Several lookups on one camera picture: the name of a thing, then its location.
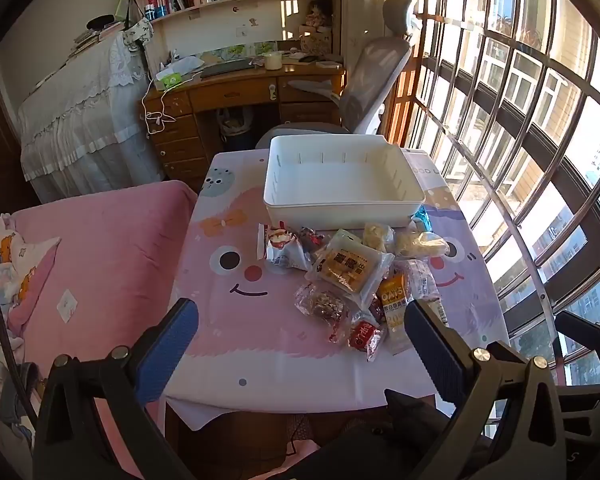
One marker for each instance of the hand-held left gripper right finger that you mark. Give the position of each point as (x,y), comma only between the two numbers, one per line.
(437,355)

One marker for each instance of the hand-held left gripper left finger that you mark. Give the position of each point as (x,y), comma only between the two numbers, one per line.
(167,345)

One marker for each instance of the orange white snack packet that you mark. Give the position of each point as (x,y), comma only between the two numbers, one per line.
(395,310)

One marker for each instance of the clear white snack packet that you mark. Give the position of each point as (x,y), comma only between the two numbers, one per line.
(422,282)

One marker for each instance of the small red snack packet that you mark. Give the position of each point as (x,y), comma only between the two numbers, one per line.
(364,336)

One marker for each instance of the rice cracker packet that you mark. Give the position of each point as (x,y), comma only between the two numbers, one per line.
(377,236)
(420,245)

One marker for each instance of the clear dark nut bar packet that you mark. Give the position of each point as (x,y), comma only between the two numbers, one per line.
(322,305)

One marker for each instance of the clear pastry cube packet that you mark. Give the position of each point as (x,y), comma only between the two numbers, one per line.
(347,267)

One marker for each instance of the blue snack packet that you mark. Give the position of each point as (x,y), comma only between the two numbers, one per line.
(422,220)

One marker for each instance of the red white snack packet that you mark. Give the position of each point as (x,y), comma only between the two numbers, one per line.
(280,250)

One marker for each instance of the white plastic bin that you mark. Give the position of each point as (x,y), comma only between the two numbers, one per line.
(340,180)

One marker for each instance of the person's dark clothing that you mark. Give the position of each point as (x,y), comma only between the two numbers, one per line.
(410,420)

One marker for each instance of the cartoon printed tablecloth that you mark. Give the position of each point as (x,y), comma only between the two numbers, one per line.
(260,340)

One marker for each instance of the metal window grille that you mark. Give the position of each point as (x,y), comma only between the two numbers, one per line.
(501,217)

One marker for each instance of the white cartoon quilt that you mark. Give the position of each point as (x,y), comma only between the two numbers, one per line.
(10,255)

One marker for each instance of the trash bin with bag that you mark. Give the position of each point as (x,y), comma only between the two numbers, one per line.
(236,137)

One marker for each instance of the wooden desk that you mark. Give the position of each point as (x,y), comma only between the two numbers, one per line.
(230,92)

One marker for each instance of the green tissue box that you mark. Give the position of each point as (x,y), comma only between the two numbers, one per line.
(167,80)

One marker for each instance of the dark keyboard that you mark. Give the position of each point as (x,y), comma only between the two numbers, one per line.
(225,67)

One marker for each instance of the grey office chair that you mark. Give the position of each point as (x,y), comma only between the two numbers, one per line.
(375,75)

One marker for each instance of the white jar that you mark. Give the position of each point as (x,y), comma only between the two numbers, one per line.
(273,61)

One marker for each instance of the white floral cloth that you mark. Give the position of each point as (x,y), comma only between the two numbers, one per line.
(139,34)

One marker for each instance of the black cap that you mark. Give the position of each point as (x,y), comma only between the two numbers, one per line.
(101,21)

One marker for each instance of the wooden bookshelf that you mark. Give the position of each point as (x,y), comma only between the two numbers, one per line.
(240,0)

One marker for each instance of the doll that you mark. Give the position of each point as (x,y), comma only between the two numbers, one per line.
(317,12)

